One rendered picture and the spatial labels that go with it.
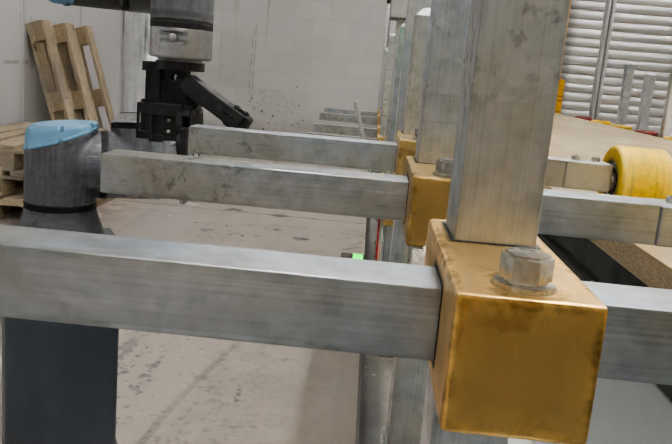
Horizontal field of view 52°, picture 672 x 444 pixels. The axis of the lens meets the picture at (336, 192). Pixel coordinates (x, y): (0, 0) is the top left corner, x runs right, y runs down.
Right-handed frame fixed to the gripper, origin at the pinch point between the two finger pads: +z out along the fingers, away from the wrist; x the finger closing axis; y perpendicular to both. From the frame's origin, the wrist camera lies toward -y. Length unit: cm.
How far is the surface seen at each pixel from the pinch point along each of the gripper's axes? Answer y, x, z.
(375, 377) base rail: -29.7, 28.9, 12.6
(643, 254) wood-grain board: -52, 40, -7
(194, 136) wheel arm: -7.2, 26.4, -12.3
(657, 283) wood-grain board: -52, 44, -5
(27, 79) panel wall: 235, -415, 9
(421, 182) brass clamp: -30, 55, -14
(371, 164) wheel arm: -27.0, 26.4, -11.0
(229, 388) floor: 10, -102, 83
